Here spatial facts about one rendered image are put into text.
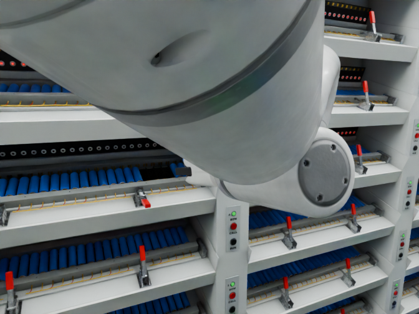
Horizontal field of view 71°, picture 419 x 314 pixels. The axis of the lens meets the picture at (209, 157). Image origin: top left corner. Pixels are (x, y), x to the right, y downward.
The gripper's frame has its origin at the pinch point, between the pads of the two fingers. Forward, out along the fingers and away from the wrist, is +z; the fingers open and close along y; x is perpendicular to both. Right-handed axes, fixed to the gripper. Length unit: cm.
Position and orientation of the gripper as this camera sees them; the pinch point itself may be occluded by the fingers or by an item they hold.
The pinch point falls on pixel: (199, 168)
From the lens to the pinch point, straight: 55.5
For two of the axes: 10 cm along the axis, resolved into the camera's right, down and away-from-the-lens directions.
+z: -3.9, 0.2, 9.2
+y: -9.2, 0.7, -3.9
